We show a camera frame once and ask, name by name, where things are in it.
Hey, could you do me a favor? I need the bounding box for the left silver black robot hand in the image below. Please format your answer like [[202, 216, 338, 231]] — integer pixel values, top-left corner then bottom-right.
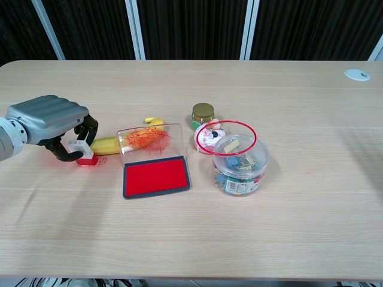
[[5, 94, 100, 163]]

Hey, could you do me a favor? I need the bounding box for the white and red stamp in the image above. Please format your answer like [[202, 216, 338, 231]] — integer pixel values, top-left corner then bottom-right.
[[67, 139, 98, 167]]

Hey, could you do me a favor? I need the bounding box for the yellow banana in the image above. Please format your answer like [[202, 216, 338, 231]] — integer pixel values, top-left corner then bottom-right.
[[90, 116, 167, 155]]

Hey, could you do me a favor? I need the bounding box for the red ink pad clear lid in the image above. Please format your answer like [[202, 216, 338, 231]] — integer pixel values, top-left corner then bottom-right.
[[115, 123, 192, 199]]

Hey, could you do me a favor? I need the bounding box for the small jar gold lid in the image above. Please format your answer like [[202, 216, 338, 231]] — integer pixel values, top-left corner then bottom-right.
[[190, 102, 218, 132]]

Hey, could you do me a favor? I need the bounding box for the pink round toy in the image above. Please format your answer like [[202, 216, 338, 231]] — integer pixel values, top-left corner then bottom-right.
[[193, 118, 228, 154]]

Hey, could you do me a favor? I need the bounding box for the black white patterned fabric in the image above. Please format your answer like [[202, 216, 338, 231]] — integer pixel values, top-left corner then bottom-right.
[[13, 277, 147, 287]]

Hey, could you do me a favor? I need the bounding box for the yellow binder clip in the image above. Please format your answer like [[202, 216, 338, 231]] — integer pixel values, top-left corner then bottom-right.
[[223, 142, 242, 154]]

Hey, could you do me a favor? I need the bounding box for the clear tub lid red rim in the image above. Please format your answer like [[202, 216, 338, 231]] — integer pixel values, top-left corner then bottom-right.
[[196, 120, 258, 156]]

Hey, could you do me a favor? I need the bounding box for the clear plastic binder clip tub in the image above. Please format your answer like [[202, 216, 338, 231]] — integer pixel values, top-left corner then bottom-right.
[[212, 134, 270, 197]]

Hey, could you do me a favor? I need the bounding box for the white partition post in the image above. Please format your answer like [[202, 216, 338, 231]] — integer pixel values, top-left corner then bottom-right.
[[367, 38, 383, 62], [124, 0, 147, 60], [239, 0, 260, 60], [31, 0, 66, 60]]

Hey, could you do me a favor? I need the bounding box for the white table cable grommet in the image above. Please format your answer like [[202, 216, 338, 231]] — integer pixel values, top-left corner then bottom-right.
[[343, 68, 371, 81]]

